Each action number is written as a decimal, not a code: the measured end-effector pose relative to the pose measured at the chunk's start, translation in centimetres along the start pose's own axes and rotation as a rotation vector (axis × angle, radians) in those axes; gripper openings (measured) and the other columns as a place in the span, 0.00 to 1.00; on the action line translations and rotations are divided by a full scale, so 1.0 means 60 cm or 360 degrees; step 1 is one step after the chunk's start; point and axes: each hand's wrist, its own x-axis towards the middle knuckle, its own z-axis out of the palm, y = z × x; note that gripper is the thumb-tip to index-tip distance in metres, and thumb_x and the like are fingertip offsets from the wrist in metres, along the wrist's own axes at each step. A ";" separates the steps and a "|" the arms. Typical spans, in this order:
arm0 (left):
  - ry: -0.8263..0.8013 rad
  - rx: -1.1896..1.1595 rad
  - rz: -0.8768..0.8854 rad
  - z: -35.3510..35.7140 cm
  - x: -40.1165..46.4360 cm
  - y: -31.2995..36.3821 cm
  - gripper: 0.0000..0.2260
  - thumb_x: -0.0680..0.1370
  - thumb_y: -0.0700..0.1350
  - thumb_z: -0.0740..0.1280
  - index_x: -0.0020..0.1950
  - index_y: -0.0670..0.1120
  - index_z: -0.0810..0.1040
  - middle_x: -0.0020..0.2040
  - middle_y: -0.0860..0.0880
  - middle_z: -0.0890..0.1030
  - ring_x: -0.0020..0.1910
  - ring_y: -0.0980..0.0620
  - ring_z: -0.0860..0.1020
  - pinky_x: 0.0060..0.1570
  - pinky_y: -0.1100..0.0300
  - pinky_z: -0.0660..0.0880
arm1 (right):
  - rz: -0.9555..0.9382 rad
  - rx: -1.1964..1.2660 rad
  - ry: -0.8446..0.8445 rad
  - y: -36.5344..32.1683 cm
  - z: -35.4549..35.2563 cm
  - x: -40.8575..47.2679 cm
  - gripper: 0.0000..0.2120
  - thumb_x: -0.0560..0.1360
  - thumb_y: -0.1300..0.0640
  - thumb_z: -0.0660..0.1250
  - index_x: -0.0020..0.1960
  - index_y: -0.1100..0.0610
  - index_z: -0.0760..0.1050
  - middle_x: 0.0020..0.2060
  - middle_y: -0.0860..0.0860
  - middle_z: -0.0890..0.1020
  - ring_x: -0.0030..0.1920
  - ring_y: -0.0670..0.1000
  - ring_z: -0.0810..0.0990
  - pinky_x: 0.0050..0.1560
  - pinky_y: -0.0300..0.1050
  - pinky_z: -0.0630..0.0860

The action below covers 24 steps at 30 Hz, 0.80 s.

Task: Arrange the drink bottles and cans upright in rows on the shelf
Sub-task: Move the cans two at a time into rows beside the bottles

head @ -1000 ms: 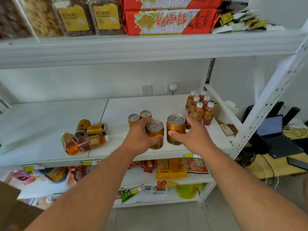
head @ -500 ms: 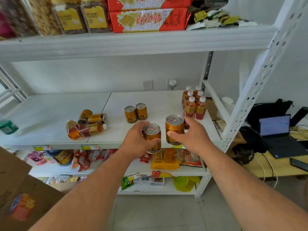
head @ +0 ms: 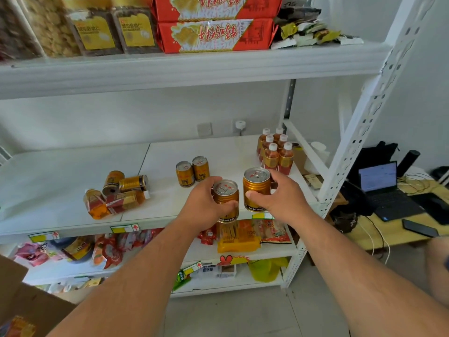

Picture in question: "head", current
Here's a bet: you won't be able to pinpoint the person's right hand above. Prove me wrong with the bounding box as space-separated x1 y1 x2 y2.
245 169 313 222

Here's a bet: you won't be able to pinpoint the person's left hand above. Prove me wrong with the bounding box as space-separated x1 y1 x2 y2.
177 176 239 233

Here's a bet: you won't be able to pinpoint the white metal shelf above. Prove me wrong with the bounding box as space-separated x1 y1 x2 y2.
0 0 439 299

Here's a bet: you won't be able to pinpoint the person's right forearm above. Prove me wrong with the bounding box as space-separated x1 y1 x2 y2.
291 210 449 337

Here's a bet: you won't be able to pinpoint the person's left forearm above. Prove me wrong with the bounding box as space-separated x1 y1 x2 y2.
47 217 201 337

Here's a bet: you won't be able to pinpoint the red printed snack packet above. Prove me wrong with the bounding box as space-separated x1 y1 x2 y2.
258 219 292 244

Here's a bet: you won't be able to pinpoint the yellow snack packet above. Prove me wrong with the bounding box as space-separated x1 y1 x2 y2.
217 220 262 254

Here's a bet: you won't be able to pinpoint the white paper roll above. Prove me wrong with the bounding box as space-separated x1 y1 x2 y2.
304 141 330 175

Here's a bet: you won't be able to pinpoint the yellow-green plastic bag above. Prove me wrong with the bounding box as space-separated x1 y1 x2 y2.
248 257 289 283

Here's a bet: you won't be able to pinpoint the black laptop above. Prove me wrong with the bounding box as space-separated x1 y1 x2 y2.
357 161 426 222

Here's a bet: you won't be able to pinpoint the black backpack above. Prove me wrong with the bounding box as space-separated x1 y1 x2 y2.
347 141 399 193

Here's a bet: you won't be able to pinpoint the pile of colourful snack packets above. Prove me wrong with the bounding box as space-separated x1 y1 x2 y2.
12 227 166 271

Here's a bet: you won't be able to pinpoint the low wooden table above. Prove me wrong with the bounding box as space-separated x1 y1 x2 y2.
345 178 449 251

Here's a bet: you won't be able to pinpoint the black cylinder speaker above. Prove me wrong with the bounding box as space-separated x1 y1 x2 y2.
397 149 421 178

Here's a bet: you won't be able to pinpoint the black phone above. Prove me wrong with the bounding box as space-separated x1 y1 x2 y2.
402 219 440 238

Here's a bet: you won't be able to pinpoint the black mouse pad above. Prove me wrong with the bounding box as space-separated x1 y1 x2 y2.
410 192 449 226

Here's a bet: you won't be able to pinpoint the black round pouch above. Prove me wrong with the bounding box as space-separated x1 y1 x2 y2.
430 166 449 183

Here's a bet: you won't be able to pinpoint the pile of small snack sachets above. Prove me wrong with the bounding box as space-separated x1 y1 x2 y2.
270 0 364 50

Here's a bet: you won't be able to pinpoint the red biscuit packet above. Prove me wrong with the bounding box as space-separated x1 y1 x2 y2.
156 18 278 54
151 0 285 22

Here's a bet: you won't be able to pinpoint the clear jar yellow label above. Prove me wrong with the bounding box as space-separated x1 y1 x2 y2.
111 0 163 55
62 0 124 57

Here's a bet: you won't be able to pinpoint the large brown carton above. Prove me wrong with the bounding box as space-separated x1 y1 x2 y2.
0 255 77 337

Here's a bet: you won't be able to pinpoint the clear jar pale snacks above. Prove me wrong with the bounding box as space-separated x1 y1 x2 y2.
17 0 82 59

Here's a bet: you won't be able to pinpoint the clear jar dark nuts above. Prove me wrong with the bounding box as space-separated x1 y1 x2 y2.
0 0 44 62

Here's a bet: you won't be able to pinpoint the white cable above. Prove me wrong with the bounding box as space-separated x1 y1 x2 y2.
357 217 391 265

